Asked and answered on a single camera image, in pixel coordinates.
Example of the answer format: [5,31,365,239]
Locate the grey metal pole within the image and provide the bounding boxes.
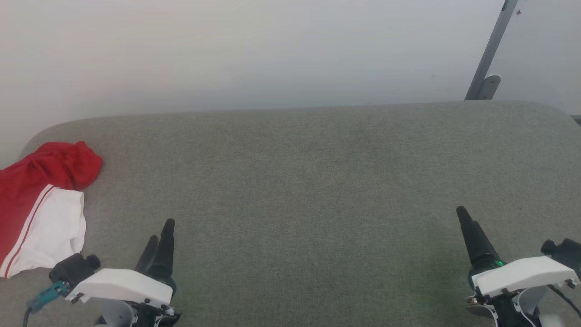
[465,0,519,100]

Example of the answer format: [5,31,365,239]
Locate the red and white t-shirt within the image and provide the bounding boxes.
[0,141,103,278]

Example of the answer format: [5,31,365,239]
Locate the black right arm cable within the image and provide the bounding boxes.
[547,284,581,318]

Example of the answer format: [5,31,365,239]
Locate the grey rounded pole bracket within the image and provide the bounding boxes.
[477,74,501,100]

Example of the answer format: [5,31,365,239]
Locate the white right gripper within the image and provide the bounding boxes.
[456,206,579,316]

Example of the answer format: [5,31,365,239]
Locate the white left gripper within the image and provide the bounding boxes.
[66,218,181,327]

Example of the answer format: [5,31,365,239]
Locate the grey fabric sofa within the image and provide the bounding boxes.
[0,100,581,327]

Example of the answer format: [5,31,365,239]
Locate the teal left camera connector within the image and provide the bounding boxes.
[27,281,69,312]

